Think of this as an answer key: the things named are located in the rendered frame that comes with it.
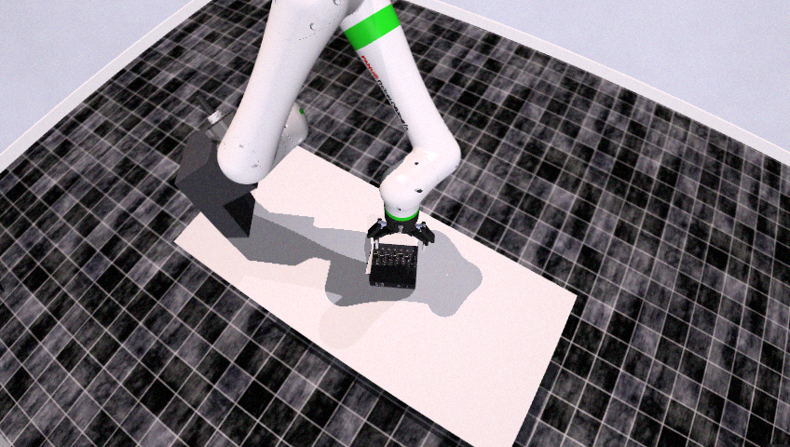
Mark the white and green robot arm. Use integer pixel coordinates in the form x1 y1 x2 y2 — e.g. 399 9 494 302
195 0 461 234

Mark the black lighting desk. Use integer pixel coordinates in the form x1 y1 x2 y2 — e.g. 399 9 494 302
370 243 418 289

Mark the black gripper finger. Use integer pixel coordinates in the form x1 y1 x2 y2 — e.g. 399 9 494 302
367 218 396 249
404 222 435 252

